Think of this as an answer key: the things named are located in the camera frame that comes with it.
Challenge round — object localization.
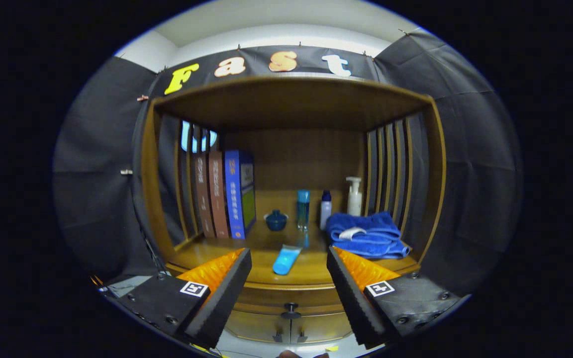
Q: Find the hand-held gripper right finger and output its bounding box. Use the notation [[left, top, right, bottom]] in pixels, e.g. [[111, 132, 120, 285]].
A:
[[326, 246, 466, 350]]

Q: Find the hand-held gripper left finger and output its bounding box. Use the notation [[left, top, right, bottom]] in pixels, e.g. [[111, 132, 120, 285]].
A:
[[115, 248, 253, 350]]

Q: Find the wooden drawer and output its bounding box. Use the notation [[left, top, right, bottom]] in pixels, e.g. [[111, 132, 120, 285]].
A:
[[232, 284, 349, 320]]

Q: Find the blue cosmetic tube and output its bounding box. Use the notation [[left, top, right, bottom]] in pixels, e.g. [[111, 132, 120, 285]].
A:
[[273, 244, 303, 275]]

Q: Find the wooden cabinet door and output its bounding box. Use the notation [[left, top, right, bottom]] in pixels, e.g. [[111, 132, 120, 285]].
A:
[[290, 311, 354, 344], [224, 311, 291, 344]]

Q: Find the wooden countertop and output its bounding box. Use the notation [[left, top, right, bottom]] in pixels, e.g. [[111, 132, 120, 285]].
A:
[[167, 221, 421, 288]]

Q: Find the wooden cabinet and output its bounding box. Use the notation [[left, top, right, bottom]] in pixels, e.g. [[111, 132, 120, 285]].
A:
[[140, 75, 447, 345]]

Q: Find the folded blue towel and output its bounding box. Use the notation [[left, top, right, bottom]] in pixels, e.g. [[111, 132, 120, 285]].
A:
[[326, 211, 411, 260]]

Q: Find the small white blue-capped bottle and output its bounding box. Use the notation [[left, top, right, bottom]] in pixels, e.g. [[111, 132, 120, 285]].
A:
[[320, 190, 332, 230]]

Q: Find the small blue lidded bowl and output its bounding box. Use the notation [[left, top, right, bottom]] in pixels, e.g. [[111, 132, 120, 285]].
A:
[[264, 209, 288, 232]]

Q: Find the white pump bottle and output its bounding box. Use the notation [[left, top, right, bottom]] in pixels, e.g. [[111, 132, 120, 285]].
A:
[[346, 177, 363, 217]]

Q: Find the reddish brown book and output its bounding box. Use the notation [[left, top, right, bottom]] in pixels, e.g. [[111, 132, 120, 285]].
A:
[[208, 151, 231, 239]]

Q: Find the thick blue book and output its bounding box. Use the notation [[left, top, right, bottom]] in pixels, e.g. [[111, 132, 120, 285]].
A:
[[224, 150, 256, 240]]

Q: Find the dark brown book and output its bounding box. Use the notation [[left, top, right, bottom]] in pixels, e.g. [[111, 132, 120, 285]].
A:
[[194, 154, 216, 238]]

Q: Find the clear blue bottle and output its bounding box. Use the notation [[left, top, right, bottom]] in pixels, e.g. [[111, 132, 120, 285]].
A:
[[296, 189, 311, 231]]

